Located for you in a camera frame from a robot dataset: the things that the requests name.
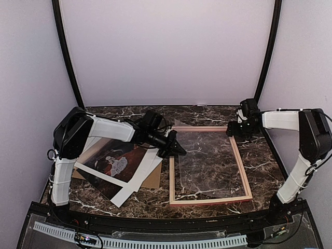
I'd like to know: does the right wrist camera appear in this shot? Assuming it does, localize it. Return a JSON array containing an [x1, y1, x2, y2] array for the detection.
[[236, 108, 247, 123]]

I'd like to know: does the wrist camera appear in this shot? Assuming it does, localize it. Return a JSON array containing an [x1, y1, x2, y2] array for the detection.
[[236, 108, 247, 123], [167, 130, 177, 141]]

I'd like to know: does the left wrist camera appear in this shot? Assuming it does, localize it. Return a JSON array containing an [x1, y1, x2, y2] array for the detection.
[[167, 130, 177, 141]]

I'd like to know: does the black front table rail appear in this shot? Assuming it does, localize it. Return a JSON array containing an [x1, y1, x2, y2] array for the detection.
[[39, 205, 286, 234]]

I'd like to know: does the black corner post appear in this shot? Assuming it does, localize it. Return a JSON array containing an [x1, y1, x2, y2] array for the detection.
[[51, 0, 85, 109], [254, 0, 283, 103]]

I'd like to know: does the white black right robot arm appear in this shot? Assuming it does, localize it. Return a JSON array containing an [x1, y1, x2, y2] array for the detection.
[[226, 99, 331, 225]]

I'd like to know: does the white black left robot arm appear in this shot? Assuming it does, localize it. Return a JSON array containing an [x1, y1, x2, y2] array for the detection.
[[50, 107, 186, 226]]

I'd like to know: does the left black corner post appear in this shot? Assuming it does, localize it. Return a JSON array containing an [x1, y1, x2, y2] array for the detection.
[[51, 0, 85, 109]]

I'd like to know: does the white slotted cable duct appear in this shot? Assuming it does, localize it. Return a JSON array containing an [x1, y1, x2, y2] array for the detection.
[[33, 222, 247, 248]]

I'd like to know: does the white photo mat board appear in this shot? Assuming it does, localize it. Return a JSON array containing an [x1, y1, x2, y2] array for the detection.
[[77, 139, 152, 183]]

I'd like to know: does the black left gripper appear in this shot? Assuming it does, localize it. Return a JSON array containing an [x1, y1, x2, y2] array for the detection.
[[147, 129, 187, 159]]

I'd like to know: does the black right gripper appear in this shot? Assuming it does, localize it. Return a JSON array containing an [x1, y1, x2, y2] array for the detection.
[[227, 119, 257, 139]]

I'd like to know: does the clear acrylic sheet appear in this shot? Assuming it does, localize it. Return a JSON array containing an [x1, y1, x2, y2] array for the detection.
[[173, 118, 247, 199]]

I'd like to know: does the light wooden picture frame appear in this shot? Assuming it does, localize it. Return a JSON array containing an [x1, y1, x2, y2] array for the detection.
[[169, 126, 254, 206]]

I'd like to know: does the dark painting photo print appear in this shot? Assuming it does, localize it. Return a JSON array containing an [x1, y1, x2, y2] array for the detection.
[[77, 140, 147, 200]]

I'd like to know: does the right black corner post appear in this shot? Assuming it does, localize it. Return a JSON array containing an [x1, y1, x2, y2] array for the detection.
[[254, 0, 283, 103]]

